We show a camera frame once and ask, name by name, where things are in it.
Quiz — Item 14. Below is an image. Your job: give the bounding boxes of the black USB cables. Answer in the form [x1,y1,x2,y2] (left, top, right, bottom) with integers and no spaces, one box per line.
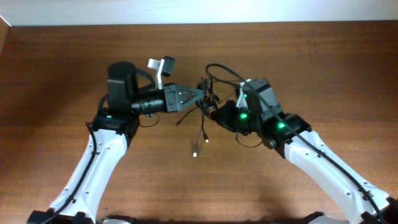
[175,76,237,158]

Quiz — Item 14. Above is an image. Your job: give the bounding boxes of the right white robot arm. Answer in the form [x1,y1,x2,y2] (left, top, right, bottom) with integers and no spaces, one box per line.
[210,79,397,223]

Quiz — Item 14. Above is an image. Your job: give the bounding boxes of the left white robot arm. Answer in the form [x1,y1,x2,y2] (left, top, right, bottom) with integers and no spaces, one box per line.
[27,58,204,223]

